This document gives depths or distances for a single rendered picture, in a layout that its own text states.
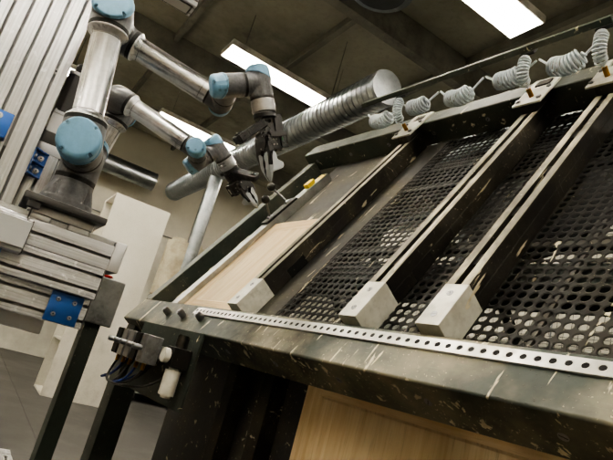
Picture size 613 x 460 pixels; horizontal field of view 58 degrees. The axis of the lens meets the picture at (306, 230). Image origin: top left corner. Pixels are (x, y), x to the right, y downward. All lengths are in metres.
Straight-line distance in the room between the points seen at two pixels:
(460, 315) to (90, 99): 1.12
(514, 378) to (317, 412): 0.76
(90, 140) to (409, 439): 1.11
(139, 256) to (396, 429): 4.77
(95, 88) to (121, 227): 4.29
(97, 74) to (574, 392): 1.39
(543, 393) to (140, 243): 5.28
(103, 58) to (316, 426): 1.18
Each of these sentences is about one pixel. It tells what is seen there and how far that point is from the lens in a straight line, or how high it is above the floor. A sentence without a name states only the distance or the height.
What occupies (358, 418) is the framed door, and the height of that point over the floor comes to 0.70.
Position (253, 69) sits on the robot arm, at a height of 1.61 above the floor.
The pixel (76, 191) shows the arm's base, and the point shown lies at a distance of 1.71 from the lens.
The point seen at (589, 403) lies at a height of 0.83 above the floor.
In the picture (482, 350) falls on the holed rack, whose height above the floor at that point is 0.89.
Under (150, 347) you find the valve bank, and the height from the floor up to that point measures 0.73.
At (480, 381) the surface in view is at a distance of 0.99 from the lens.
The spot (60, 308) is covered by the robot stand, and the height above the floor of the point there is 0.77.
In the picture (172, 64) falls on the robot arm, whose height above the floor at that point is 1.58.
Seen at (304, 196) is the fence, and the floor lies 1.54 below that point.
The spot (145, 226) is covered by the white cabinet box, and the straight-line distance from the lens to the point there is 5.96.
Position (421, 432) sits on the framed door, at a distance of 1.35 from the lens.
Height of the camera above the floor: 0.75
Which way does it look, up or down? 15 degrees up
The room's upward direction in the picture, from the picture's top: 16 degrees clockwise
